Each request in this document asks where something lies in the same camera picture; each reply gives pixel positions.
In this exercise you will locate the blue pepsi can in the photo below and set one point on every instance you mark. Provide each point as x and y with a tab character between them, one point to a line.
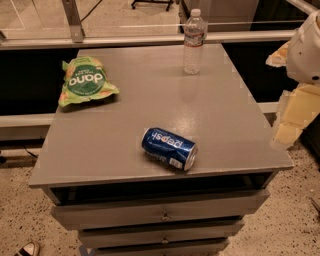
170	148

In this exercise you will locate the clear plastic water bottle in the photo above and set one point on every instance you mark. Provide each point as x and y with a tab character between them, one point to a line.
194	35

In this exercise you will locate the green chip bag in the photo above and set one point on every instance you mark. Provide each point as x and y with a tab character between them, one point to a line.
85	80

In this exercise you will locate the grey drawer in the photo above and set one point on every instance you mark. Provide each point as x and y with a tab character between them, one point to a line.
192	247
160	233
159	210

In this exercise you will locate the grey top drawer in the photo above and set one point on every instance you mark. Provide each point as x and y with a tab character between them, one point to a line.
159	210

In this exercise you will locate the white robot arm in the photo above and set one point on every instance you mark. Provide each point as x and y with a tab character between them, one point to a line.
301	58

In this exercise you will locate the black chair base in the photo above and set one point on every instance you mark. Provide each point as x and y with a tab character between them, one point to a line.
166	3

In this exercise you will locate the metal frame rail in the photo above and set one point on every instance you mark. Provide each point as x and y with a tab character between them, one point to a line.
135	41

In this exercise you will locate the grey middle drawer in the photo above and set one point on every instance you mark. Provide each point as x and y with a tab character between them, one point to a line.
160	233

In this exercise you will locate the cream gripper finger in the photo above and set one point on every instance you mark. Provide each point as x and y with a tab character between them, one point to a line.
296	110
279	57

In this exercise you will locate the grey drawer cabinet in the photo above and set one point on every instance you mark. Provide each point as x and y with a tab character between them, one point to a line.
169	166

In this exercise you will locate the black white shoe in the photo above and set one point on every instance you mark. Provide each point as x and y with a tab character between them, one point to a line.
30	249

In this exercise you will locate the grey bottom drawer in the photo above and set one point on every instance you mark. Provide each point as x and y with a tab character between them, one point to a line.
192	247

